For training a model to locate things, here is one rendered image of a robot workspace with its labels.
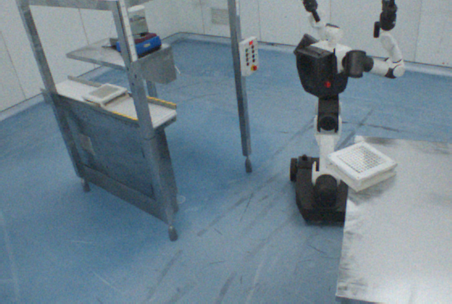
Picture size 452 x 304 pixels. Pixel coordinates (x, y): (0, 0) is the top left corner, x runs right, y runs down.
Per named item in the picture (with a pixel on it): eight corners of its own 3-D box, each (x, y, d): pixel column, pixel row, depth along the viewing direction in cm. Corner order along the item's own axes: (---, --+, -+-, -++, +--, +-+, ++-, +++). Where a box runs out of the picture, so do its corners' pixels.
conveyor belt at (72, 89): (177, 116, 268) (175, 110, 266) (149, 133, 252) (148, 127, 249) (68, 84, 345) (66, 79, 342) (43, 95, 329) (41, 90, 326)
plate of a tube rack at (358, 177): (397, 166, 187) (398, 163, 186) (357, 183, 180) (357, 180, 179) (363, 143, 207) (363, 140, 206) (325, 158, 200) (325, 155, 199)
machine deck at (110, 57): (172, 51, 248) (171, 44, 246) (126, 72, 223) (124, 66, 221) (111, 41, 283) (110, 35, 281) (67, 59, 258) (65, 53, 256)
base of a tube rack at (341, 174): (395, 174, 190) (396, 170, 189) (357, 192, 182) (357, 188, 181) (362, 152, 210) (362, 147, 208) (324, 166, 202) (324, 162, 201)
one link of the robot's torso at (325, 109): (338, 131, 248) (339, 106, 239) (317, 131, 251) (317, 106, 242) (337, 110, 271) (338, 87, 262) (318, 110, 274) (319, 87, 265)
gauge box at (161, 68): (177, 78, 257) (172, 49, 247) (165, 85, 251) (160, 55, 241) (154, 73, 270) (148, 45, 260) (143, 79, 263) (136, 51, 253)
